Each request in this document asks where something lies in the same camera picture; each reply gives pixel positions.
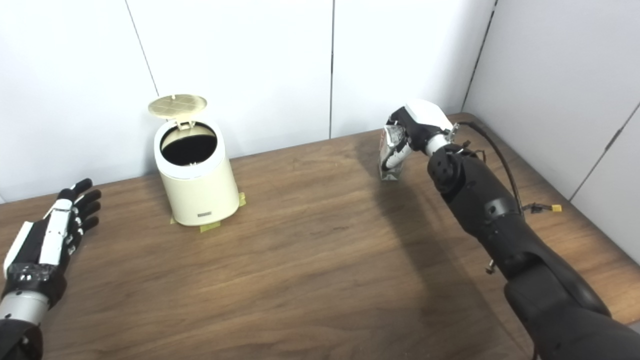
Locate white green milk carton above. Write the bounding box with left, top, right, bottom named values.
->
left=378, top=125, right=413, bottom=181

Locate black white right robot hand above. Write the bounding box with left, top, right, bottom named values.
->
left=381, top=99, right=456, bottom=171

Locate round cream bin lid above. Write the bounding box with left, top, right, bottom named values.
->
left=148, top=94, right=208, bottom=131

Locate cream-colored bin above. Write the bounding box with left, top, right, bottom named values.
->
left=154, top=118, right=241, bottom=227

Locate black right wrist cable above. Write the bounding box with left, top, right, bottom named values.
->
left=452, top=121, right=562, bottom=216

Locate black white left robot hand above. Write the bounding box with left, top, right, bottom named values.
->
left=2, top=178, right=102, bottom=308

